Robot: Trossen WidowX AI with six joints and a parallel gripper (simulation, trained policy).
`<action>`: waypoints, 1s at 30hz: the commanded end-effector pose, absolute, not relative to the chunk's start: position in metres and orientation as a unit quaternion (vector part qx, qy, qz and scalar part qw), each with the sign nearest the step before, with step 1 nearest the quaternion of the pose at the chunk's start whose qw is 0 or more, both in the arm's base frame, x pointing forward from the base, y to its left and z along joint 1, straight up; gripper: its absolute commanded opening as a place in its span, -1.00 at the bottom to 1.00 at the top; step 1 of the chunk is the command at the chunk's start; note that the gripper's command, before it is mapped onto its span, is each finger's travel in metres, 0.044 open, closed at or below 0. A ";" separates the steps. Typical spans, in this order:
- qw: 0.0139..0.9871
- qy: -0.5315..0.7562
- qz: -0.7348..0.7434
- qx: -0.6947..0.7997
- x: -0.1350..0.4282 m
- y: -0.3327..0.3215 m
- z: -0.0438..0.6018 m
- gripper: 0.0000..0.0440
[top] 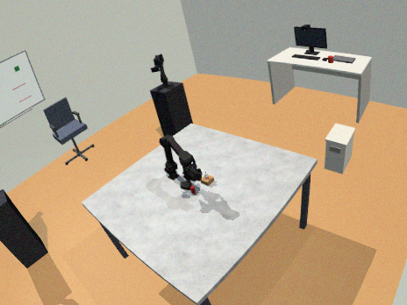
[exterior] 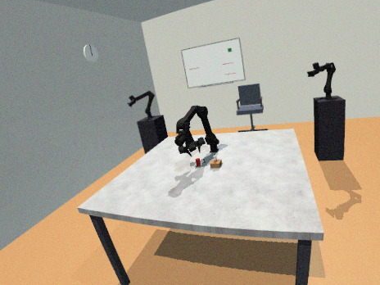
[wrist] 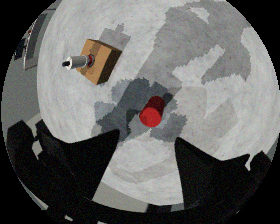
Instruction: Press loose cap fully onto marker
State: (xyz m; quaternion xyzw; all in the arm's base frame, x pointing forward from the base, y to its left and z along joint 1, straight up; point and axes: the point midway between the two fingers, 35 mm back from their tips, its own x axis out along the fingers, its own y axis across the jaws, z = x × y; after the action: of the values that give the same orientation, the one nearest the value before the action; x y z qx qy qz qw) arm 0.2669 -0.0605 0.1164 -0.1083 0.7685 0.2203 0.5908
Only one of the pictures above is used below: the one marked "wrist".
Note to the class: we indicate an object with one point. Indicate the tan wooden block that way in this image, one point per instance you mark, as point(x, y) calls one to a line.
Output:
point(105, 58)

